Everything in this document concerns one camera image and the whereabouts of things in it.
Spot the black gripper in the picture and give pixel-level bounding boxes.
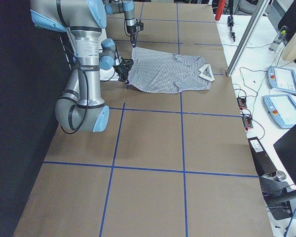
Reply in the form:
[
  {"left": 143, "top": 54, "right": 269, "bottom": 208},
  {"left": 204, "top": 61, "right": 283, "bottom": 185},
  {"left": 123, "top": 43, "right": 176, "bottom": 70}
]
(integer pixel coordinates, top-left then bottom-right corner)
[
  {"left": 114, "top": 58, "right": 134, "bottom": 85},
  {"left": 127, "top": 21, "right": 144, "bottom": 47}
]

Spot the navy white striped polo shirt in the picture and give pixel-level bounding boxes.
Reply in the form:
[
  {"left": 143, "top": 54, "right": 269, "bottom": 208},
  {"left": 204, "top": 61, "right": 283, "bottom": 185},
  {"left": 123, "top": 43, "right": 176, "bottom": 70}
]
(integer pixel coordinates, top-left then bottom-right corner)
[{"left": 128, "top": 47, "right": 215, "bottom": 94}]

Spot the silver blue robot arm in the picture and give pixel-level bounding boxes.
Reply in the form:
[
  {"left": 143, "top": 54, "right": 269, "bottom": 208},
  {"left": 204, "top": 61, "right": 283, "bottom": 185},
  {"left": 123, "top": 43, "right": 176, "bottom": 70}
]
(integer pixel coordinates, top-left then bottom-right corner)
[
  {"left": 105, "top": 0, "right": 144, "bottom": 48},
  {"left": 30, "top": 0, "right": 142, "bottom": 134}
]

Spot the red cylinder object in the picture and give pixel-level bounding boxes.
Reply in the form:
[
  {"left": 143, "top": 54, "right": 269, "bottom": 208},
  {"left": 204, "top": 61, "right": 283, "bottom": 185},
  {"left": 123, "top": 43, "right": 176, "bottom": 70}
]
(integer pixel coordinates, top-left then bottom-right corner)
[{"left": 215, "top": 0, "right": 226, "bottom": 21}]

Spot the black tool stand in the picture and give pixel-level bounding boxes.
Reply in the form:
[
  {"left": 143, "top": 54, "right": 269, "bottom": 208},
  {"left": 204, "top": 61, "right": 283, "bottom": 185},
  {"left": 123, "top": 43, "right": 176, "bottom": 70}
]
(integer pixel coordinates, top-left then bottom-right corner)
[{"left": 227, "top": 0, "right": 236, "bottom": 42}]

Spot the upper orange black usb hub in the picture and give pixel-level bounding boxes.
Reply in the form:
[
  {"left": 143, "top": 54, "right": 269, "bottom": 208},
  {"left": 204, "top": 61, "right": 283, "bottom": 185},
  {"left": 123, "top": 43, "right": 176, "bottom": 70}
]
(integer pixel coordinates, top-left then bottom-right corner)
[{"left": 236, "top": 97, "right": 247, "bottom": 110}]

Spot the orange black usb hub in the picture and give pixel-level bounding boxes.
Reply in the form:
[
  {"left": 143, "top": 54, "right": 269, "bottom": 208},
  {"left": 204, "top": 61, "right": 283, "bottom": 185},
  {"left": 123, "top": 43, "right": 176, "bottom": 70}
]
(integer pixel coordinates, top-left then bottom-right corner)
[
  {"left": 242, "top": 114, "right": 253, "bottom": 131},
  {"left": 236, "top": 97, "right": 247, "bottom": 110}
]

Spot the lower orange black usb hub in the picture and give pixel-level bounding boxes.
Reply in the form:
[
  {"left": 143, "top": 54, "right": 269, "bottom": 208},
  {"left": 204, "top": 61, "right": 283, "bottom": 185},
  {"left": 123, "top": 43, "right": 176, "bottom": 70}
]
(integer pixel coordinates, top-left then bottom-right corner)
[{"left": 242, "top": 114, "right": 253, "bottom": 131}]

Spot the clear water bottle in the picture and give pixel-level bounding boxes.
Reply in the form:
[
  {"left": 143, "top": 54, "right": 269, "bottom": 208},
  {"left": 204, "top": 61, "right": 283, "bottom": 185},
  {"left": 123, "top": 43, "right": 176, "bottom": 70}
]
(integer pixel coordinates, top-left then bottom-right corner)
[{"left": 268, "top": 25, "right": 289, "bottom": 52}]

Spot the upper blue teach pendant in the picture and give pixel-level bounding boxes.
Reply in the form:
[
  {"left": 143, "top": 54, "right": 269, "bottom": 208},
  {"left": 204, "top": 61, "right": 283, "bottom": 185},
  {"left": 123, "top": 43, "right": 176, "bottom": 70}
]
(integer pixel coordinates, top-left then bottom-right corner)
[{"left": 267, "top": 66, "right": 296, "bottom": 95}]

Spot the blue teach pendant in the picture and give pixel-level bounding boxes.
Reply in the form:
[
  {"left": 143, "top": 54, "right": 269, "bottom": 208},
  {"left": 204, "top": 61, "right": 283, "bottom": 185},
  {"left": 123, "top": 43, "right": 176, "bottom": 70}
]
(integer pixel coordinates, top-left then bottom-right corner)
[
  {"left": 262, "top": 94, "right": 296, "bottom": 129},
  {"left": 267, "top": 66, "right": 296, "bottom": 95}
]

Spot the lower blue teach pendant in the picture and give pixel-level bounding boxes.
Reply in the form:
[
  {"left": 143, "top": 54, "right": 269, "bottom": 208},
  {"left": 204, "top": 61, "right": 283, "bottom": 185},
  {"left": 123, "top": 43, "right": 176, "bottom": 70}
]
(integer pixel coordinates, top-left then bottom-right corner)
[{"left": 262, "top": 94, "right": 296, "bottom": 129}]

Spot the black rectangular box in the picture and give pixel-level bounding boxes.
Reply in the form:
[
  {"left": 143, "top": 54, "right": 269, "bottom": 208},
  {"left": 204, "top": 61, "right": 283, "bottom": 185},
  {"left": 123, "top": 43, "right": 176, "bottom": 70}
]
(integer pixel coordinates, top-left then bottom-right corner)
[{"left": 248, "top": 137, "right": 277, "bottom": 176}]

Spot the black monitor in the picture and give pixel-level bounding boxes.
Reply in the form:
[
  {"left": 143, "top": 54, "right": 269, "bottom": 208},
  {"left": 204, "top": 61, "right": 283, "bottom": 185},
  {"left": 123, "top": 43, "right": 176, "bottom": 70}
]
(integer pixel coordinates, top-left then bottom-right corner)
[{"left": 273, "top": 124, "right": 296, "bottom": 184}]

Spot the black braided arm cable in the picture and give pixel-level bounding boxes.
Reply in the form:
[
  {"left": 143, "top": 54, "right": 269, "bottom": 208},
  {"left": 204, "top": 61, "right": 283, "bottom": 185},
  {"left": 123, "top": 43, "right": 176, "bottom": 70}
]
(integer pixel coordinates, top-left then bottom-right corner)
[{"left": 60, "top": 37, "right": 129, "bottom": 135}]

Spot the aluminium extrusion post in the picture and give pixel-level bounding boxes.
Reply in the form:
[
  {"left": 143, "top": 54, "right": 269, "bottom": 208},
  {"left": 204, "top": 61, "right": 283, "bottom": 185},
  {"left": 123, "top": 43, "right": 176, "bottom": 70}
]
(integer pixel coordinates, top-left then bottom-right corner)
[{"left": 226, "top": 0, "right": 272, "bottom": 77}]

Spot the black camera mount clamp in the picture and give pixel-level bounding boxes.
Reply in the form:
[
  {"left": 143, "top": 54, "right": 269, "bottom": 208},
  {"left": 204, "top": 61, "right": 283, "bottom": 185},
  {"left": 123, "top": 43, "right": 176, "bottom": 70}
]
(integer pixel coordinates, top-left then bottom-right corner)
[{"left": 259, "top": 172, "right": 296, "bottom": 220}]

